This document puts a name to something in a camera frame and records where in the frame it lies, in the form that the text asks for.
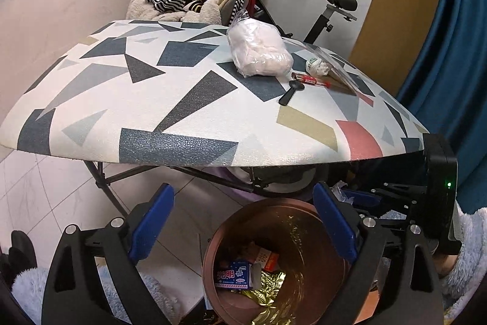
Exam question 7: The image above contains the white fleece blanket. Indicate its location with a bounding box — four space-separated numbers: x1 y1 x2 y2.
126 0 225 25

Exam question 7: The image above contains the clear bag of white cotton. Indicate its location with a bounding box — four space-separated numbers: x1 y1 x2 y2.
226 11 295 78

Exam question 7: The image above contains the brown round bin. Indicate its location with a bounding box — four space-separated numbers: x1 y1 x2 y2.
202 199 359 325

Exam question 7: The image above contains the black plastic spoon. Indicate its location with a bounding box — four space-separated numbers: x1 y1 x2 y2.
278 80 305 106

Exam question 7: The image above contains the black folding table frame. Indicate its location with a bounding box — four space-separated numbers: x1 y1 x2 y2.
84 159 328 220

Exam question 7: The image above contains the orange snack wrapper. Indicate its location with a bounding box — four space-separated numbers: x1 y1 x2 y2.
262 251 281 273

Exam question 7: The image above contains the gold foil wrapper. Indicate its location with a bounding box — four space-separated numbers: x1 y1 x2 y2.
231 271 302 325

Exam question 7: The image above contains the blue printed carton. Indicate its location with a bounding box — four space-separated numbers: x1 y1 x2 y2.
215 260 263 291

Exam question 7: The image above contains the light blue fleece robe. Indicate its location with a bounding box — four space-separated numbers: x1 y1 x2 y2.
11 263 199 325

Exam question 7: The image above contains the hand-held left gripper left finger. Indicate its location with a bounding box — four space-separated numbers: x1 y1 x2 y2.
42 183 176 325

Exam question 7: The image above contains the clear flat plastic bag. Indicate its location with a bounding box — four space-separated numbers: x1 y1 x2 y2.
304 43 360 96

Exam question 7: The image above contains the clear plastic wrapper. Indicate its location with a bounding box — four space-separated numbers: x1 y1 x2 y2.
330 182 357 204

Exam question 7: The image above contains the person's right forearm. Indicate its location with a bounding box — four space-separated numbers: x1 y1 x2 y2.
434 201 487 325

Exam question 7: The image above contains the crumpled white green wrapper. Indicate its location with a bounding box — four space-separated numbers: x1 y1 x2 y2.
306 56 332 76

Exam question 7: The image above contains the dark object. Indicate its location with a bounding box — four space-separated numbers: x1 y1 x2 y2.
7 229 38 277

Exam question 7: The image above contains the blue curtain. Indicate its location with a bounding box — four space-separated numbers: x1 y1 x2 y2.
396 0 487 219

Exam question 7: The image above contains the grey round stool seat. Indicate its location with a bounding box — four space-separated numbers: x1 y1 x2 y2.
228 165 317 197

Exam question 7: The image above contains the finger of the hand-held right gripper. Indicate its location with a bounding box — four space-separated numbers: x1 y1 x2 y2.
356 208 429 232
340 183 427 210

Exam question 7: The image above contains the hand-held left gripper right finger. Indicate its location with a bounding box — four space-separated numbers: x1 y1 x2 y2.
312 181 446 325

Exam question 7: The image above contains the yellow wooden panel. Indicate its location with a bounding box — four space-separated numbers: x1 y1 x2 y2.
348 0 447 98

